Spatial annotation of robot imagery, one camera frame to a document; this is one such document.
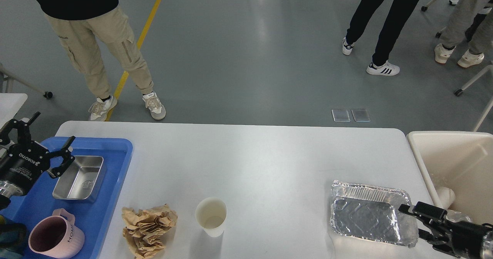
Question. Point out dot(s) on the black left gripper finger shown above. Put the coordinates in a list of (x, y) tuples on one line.
[(67, 157), (23, 131)]

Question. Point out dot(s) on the white cup inside bin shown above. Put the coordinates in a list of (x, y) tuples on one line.
[(446, 196)]

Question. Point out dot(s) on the brown paper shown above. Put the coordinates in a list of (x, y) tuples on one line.
[(144, 229)]

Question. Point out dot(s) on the person in black sweater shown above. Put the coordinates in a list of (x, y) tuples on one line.
[(79, 24)]

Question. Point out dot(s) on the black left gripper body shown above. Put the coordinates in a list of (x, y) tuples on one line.
[(21, 168)]

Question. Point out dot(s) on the teal object at corner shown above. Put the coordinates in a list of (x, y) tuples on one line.
[(13, 240)]

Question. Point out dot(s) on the white paper cup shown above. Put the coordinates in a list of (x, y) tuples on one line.
[(211, 214)]

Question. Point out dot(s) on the stainless steel rectangular container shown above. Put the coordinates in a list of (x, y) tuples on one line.
[(82, 180)]

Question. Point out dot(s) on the aluminium foil tray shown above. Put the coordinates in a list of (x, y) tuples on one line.
[(372, 213)]

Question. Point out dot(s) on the person in grey trousers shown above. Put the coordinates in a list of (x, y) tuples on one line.
[(460, 20)]

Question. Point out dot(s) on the blue plastic tray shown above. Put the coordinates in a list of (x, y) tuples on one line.
[(93, 218)]

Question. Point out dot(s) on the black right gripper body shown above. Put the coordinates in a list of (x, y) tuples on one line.
[(472, 241)]

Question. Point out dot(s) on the beige plastic bin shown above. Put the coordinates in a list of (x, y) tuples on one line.
[(461, 161)]

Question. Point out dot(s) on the white side table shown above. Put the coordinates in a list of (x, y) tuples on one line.
[(10, 105)]

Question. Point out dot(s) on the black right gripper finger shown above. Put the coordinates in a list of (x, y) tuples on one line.
[(431, 216), (441, 240)]

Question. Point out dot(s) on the person in black trousers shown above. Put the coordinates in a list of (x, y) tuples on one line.
[(398, 15)]

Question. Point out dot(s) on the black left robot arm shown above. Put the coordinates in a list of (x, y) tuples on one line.
[(54, 162)]

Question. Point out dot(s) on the pink ribbed mug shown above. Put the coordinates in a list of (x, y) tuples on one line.
[(57, 236)]

